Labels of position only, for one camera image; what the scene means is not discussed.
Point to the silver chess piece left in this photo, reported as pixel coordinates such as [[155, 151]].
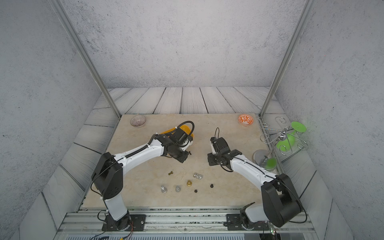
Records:
[[163, 189]]

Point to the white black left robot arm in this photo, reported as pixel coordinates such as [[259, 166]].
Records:
[[108, 176]]

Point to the left aluminium frame post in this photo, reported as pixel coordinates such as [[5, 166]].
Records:
[[70, 30]]

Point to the right aluminium frame post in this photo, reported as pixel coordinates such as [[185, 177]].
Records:
[[297, 33]]

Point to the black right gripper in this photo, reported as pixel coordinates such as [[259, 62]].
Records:
[[210, 158]]

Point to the orange patterned ceramic bowl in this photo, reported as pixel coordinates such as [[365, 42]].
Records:
[[245, 120]]

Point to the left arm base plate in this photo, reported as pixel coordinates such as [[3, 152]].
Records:
[[127, 223]]

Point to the purple patterned glass bowl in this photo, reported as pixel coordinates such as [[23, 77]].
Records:
[[138, 121]]

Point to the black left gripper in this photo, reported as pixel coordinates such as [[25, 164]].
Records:
[[184, 157]]

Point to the yellow plastic storage box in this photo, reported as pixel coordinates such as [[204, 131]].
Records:
[[183, 130]]

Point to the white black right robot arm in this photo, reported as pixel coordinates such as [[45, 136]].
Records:
[[280, 201]]

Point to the aluminium frame post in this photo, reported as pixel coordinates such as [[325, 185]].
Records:
[[70, 30], [297, 33]]

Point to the green disc metal stand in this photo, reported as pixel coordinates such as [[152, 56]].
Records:
[[266, 158]]

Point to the metal wire rack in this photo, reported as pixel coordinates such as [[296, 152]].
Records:
[[287, 139]]

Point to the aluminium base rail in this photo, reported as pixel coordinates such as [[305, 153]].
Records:
[[182, 223]]

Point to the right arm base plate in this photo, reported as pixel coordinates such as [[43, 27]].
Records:
[[240, 222]]

